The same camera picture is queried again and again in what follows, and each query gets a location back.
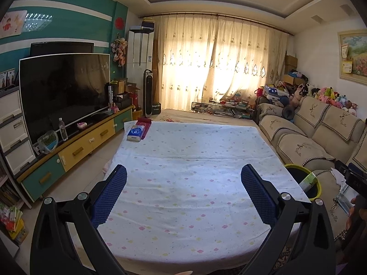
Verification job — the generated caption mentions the clear plastic bag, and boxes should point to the clear plastic bag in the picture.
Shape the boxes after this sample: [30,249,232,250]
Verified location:
[37,130,59,154]

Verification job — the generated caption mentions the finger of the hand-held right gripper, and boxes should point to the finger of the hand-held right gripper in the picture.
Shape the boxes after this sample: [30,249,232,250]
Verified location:
[348,162,367,178]
[334,160,352,177]

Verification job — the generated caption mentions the red flat box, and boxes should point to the red flat box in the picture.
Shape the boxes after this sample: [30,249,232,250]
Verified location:
[135,117,152,138]

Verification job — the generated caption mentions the framed flower painting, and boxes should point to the framed flower painting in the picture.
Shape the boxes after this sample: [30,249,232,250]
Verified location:
[338,29,367,85]

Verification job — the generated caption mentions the black bin yellow rim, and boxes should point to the black bin yellow rim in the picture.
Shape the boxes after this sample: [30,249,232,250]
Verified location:
[284,163,322,201]

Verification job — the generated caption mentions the floral blanket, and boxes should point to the floral blanket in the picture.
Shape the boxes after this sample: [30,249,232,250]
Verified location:
[153,108,257,127]

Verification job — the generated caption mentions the wall photos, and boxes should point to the wall photos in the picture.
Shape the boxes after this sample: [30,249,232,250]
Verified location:
[0,68,16,89]

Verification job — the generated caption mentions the small black television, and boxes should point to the small black television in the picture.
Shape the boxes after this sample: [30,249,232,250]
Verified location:
[30,42,95,58]

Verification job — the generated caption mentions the curtain rod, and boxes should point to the curtain rod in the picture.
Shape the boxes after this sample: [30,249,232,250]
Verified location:
[139,14,293,36]

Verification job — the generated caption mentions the pile of colourful books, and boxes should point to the pile of colourful books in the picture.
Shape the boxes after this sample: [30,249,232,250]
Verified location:
[0,202,29,244]

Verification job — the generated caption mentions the large curved television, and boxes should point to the large curved television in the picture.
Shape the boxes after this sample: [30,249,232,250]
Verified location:
[19,53,111,145]

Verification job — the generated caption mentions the hanging flower decoration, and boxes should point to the hanging flower decoration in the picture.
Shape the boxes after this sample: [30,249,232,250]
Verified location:
[111,36,128,67]

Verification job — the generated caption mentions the white bookshelf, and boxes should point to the white bookshelf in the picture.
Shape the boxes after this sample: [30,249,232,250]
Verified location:
[0,155,32,209]

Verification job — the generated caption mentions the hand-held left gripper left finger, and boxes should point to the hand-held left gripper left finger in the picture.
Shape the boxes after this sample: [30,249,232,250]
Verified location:
[30,165,128,275]

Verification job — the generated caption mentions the blue tissue pack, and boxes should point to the blue tissue pack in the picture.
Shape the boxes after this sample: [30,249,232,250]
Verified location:
[127,125,146,142]

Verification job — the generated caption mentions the person's right hand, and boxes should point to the person's right hand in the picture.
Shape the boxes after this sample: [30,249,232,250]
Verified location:
[345,196,359,231]

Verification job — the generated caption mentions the brown cardboard boxes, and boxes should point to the brown cardboard boxes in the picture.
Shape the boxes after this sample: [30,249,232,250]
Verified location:
[110,77,141,95]

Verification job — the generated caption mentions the grey plush toy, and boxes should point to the grey plush toy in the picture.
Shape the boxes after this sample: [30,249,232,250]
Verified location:
[282,104,296,122]

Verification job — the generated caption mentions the wall poster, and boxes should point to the wall poster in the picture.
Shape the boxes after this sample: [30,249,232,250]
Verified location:
[0,10,28,39]

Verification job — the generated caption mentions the white plastic drawer unit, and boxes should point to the white plastic drawer unit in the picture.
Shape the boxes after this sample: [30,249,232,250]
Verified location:
[0,86,36,175]

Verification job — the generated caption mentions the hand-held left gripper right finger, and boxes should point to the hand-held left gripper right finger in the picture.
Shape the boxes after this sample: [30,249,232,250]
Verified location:
[239,164,336,275]

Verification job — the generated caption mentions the white standing air conditioner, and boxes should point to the white standing air conditioner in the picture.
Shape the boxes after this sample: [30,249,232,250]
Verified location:
[127,27,155,115]

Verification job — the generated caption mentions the blue packet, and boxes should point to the blue packet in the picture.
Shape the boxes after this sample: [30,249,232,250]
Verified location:
[338,185,354,215]

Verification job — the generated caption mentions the cream embroidered curtain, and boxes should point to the cream embroidered curtain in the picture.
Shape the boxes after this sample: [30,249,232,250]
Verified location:
[152,14,289,112]

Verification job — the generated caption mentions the row of plush toys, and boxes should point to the row of plush toys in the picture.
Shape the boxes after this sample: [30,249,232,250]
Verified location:
[311,86,359,116]

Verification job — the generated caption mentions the stacked cardboard boxes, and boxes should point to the stacked cardboard boxes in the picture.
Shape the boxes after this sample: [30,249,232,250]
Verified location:
[284,54,299,83]

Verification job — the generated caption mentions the clear water bottle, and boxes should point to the clear water bottle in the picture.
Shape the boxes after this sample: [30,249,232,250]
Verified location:
[58,117,68,141]

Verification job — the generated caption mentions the white dotted tablecloth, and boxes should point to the white dotted tablecloth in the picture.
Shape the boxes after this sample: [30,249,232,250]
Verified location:
[103,120,311,267]

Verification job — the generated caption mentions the black tower fan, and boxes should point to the black tower fan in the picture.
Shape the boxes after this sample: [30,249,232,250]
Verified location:
[143,69,154,118]

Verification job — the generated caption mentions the white paper sheets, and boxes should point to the white paper sheets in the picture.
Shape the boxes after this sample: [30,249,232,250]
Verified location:
[330,168,347,187]

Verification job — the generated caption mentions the green leaf patterned box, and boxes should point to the green leaf patterned box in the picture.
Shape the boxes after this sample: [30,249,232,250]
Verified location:
[298,172,318,194]

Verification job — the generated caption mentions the beige sofa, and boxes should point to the beige sofa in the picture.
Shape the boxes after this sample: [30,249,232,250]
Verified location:
[255,96,367,241]

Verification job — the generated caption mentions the green yellow television cabinet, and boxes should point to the green yellow television cabinet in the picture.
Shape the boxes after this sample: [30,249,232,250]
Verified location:
[17,105,135,202]

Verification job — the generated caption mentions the tall black box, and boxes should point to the tall black box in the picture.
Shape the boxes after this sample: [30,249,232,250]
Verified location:
[106,82,114,111]

